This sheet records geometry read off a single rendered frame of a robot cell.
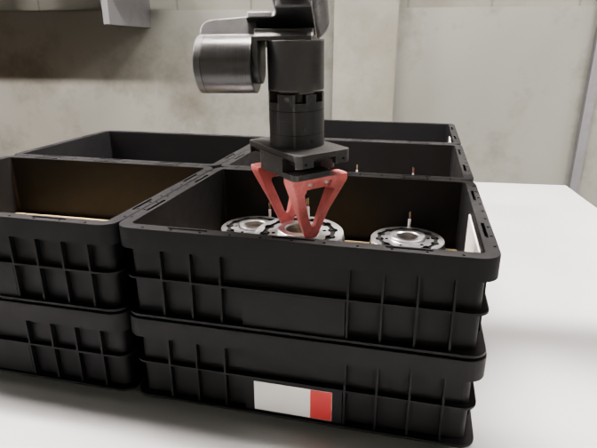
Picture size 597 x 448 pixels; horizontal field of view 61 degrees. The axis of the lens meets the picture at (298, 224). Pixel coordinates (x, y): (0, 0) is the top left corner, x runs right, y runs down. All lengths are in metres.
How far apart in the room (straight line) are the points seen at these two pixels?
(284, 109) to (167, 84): 2.50
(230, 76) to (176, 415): 0.39
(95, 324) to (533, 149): 2.56
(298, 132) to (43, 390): 0.47
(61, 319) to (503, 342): 0.61
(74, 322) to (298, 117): 0.36
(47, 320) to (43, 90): 2.74
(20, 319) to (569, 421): 0.67
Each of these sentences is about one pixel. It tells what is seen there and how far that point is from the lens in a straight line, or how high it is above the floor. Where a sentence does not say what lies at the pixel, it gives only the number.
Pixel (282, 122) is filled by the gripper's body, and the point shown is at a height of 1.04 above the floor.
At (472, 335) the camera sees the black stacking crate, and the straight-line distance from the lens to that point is 0.54.
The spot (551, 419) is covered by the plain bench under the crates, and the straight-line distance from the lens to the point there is 0.70.
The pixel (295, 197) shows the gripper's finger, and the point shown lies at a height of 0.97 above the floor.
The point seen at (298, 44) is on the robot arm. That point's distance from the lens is 0.50.
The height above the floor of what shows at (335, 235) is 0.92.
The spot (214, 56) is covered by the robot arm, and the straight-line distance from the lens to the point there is 0.52.
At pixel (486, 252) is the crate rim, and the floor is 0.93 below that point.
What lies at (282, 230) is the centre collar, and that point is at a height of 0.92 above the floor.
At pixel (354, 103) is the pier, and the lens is 2.60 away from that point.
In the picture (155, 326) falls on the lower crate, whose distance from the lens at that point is 0.61.
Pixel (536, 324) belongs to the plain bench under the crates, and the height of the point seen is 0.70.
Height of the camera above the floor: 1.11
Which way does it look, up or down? 19 degrees down
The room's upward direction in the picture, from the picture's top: straight up
